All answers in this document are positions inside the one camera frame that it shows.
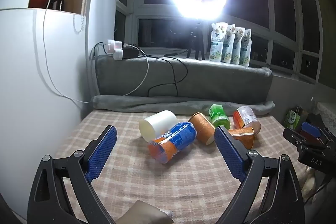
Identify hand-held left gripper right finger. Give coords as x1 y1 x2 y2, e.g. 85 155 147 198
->
214 126 306 224

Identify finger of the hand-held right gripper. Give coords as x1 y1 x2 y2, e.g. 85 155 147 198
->
301 113 336 141
283 127 307 151

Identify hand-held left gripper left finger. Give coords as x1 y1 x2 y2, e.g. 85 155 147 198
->
26 125 118 224

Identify blue and orange cup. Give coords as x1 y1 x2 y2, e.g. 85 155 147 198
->
147 122 197 164

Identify orange paper cup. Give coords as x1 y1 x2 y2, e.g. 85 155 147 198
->
228 126 256 150

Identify brown paper cup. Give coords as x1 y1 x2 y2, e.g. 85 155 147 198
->
188 112 216 146

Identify orange cup with white label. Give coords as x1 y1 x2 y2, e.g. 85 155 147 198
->
233 106 261 134

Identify green plastic cup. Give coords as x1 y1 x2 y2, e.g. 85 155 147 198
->
209 104 231 128

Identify white plastic cup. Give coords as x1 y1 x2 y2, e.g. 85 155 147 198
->
139 110 177 142

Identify green shopping bag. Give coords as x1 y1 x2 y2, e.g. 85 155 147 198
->
285 107 309 130

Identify white lace cloth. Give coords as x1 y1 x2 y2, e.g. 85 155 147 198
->
315 100 336 130

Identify plaid blanket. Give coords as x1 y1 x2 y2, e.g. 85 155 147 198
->
54 110 305 224

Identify grey rolled blanket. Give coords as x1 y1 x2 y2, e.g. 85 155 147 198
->
92 94 275 117

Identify brown paper bag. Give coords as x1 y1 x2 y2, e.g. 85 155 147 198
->
118 200 174 224

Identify grey padded cushion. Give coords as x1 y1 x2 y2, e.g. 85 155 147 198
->
94 54 273 104

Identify white green printed pouch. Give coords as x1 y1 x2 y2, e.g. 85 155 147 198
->
209 22 228 62
221 25 238 64
239 29 253 67
231 27 246 65

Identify black power strip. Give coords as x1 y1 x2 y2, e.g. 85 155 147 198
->
122 47 140 59

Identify white cabinet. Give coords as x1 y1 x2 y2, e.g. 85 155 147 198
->
0 0 119 220

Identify black tripod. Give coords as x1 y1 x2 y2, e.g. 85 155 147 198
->
186 20 205 60

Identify dark bottle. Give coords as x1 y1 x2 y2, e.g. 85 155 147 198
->
49 0 65 11

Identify white charger cable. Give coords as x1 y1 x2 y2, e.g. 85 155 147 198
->
115 43 150 96

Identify black cable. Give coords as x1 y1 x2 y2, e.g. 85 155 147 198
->
147 49 190 97

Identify white window frame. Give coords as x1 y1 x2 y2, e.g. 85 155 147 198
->
115 0 324 85

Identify white bead cord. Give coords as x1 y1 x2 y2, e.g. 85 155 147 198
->
73 13 86 34

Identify long white cable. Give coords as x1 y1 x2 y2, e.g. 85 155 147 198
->
42 0 93 104

